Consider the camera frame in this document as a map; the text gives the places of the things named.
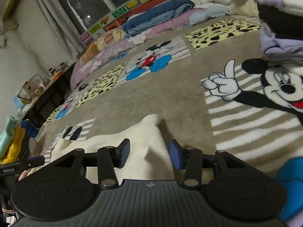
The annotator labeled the cream sequin sweatshirt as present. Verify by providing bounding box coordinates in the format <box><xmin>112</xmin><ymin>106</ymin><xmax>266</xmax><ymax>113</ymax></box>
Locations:
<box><xmin>48</xmin><ymin>114</ymin><xmax>177</xmax><ymax>187</ymax></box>

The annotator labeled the striped folded garment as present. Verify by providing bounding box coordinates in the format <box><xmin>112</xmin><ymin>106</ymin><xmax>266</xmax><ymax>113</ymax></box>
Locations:
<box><xmin>18</xmin><ymin>135</ymin><xmax>31</xmax><ymax>161</ymax></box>

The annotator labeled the window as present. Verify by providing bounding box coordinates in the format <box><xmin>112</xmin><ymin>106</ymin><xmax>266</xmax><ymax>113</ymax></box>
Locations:
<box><xmin>46</xmin><ymin>0</ymin><xmax>171</xmax><ymax>37</ymax></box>

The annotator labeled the wooden window trim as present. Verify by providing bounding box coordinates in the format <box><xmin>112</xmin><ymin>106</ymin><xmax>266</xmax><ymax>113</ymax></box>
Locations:
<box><xmin>2</xmin><ymin>0</ymin><xmax>27</xmax><ymax>22</ymax></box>

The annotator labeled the cartoon mouse printed blanket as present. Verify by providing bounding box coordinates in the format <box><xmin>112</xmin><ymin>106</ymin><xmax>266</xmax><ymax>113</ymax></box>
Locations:
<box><xmin>35</xmin><ymin>14</ymin><xmax>303</xmax><ymax>227</ymax></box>

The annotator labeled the yellow quilted folded garment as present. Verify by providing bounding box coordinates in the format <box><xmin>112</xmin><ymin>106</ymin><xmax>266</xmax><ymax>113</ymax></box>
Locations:
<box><xmin>1</xmin><ymin>125</ymin><xmax>26</xmax><ymax>165</ymax></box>

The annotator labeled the grey curtain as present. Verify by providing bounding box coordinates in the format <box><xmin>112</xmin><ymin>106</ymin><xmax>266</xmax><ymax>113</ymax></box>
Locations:
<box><xmin>31</xmin><ymin>0</ymin><xmax>86</xmax><ymax>58</ymax></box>

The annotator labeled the lavender cloud print quilt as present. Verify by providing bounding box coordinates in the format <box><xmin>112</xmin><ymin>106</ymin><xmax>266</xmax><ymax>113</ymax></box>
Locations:
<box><xmin>71</xmin><ymin>16</ymin><xmax>201</xmax><ymax>88</ymax></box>

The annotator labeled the light blue plastic bag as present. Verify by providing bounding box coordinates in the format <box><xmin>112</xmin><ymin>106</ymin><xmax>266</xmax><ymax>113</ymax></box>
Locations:
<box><xmin>13</xmin><ymin>96</ymin><xmax>24</xmax><ymax>110</ymax></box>

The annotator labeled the lavender folded garment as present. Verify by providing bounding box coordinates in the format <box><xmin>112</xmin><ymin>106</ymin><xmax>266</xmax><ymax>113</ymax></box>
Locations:
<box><xmin>259</xmin><ymin>26</ymin><xmax>303</xmax><ymax>61</ymax></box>

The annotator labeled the white tube frame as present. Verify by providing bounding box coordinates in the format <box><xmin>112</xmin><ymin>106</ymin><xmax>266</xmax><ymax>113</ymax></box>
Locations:
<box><xmin>67</xmin><ymin>0</ymin><xmax>87</xmax><ymax>32</ymax></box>

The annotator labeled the dark wooden side table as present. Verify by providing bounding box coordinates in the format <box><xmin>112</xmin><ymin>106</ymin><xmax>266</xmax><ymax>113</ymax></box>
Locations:
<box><xmin>22</xmin><ymin>63</ymin><xmax>76</xmax><ymax>126</ymax></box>

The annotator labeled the yellow cartoon pillow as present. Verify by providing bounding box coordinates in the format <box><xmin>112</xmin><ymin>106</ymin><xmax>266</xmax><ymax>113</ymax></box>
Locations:
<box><xmin>79</xmin><ymin>30</ymin><xmax>129</xmax><ymax>64</ymax></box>

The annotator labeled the blue cloth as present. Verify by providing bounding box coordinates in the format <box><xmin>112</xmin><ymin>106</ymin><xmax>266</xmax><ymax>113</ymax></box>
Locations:
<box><xmin>20</xmin><ymin>120</ymin><xmax>40</xmax><ymax>139</ymax></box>

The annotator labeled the blue folded quilt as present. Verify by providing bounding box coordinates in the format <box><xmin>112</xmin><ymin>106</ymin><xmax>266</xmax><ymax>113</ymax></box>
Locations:
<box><xmin>121</xmin><ymin>0</ymin><xmax>196</xmax><ymax>37</ymax></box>

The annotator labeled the black folded garment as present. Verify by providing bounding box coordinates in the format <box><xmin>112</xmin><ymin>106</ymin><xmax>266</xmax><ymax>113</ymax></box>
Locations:
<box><xmin>257</xmin><ymin>1</ymin><xmax>303</xmax><ymax>40</ymax></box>

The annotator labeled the light blue plush toy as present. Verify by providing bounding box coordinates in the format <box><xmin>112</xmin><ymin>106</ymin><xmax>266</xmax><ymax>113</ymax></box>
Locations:
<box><xmin>188</xmin><ymin>5</ymin><xmax>231</xmax><ymax>24</ymax></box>

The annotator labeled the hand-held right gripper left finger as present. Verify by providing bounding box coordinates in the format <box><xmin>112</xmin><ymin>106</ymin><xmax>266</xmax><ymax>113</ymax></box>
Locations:
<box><xmin>51</xmin><ymin>138</ymin><xmax>130</xmax><ymax>189</ymax></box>

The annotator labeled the cream folded quilt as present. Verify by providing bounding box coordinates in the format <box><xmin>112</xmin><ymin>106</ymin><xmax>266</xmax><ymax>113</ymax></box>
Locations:
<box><xmin>231</xmin><ymin>0</ymin><xmax>261</xmax><ymax>17</ymax></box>

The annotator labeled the pile of table clutter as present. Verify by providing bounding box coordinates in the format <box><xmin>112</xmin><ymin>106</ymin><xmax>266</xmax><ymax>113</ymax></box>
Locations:
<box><xmin>48</xmin><ymin>61</ymin><xmax>71</xmax><ymax>79</ymax></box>

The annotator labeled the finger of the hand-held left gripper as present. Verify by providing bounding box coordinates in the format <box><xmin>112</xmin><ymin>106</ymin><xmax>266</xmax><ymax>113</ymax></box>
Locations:
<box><xmin>14</xmin><ymin>155</ymin><xmax>46</xmax><ymax>169</ymax></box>

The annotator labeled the cardboard box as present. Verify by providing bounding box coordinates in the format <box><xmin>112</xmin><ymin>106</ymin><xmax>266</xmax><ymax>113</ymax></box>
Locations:
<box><xmin>22</xmin><ymin>74</ymin><xmax>45</xmax><ymax>95</ymax></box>

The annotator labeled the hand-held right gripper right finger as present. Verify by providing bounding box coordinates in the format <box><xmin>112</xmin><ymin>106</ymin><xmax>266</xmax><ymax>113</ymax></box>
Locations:
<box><xmin>169</xmin><ymin>139</ymin><xmax>244</xmax><ymax>190</ymax></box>

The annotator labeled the colourful alphabet foam panel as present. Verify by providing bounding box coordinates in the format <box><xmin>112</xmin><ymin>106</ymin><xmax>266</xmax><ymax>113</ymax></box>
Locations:
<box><xmin>79</xmin><ymin>0</ymin><xmax>204</xmax><ymax>44</ymax></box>

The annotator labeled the red pillow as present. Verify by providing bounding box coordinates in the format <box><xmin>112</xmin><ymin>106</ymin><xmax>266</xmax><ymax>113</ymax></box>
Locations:
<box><xmin>103</xmin><ymin>0</ymin><xmax>187</xmax><ymax>32</ymax></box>

